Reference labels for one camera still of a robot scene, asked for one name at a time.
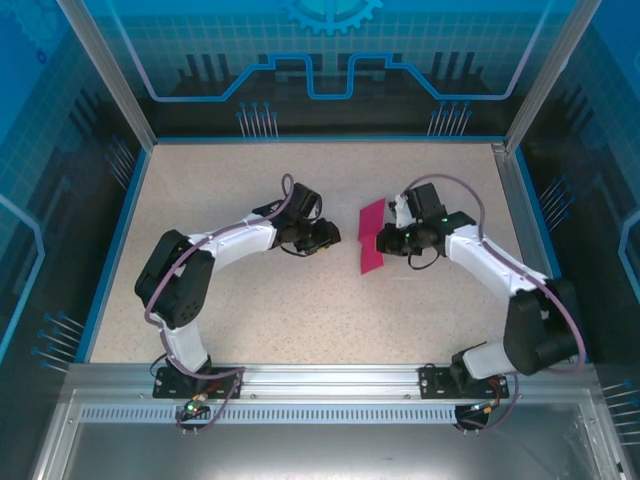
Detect pink paper sheet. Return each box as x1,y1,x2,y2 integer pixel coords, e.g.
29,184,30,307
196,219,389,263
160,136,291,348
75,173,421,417
358,198,388,276

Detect small adapter with green light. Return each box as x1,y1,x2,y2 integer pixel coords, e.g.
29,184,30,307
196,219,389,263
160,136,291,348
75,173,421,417
467,399,503,417
183,397,211,419

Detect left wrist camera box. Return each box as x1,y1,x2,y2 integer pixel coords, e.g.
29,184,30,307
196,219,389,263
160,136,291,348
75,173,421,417
285,182,322,220

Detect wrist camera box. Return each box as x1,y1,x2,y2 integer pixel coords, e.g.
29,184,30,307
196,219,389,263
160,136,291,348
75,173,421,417
391,182,445,227
285,182,322,220

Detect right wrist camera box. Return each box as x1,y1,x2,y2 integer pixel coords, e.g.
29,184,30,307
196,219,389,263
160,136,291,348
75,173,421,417
391,182,445,227

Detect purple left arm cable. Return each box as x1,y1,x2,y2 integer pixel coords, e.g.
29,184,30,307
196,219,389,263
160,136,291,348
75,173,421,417
143,173,296,436

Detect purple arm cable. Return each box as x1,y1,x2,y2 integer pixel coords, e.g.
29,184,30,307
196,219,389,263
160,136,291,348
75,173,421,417
143,173,296,436
402,173,587,432

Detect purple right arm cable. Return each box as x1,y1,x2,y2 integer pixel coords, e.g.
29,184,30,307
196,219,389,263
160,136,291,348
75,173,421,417
402,173,587,432

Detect aluminium side rail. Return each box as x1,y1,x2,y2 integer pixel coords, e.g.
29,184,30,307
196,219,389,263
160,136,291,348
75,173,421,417
491,141,575,365

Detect aluminium mounting rail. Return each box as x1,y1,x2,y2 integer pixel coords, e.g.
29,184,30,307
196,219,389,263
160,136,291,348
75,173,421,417
67,362,599,402

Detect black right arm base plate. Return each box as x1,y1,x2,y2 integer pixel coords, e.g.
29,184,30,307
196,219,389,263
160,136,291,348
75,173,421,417
418,363,511,400

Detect slotted metal cable duct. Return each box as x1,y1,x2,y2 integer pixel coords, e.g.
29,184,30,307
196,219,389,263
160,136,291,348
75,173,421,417
78,405,504,426

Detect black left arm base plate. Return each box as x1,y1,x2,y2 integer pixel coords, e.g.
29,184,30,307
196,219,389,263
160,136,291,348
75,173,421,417
152,364,247,401

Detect aluminium frame post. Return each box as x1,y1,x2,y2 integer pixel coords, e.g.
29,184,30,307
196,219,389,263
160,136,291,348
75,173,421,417
53,0,160,151
501,0,604,154

